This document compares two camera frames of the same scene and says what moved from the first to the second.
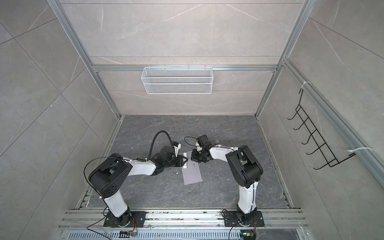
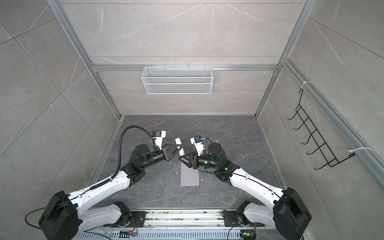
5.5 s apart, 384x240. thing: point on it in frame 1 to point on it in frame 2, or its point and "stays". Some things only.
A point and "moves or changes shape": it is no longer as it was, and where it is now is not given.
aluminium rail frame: (91, 219) stays
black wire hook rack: (322, 145) stays
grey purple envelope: (191, 173) moves or changes shape
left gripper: (181, 160) to (168, 154)
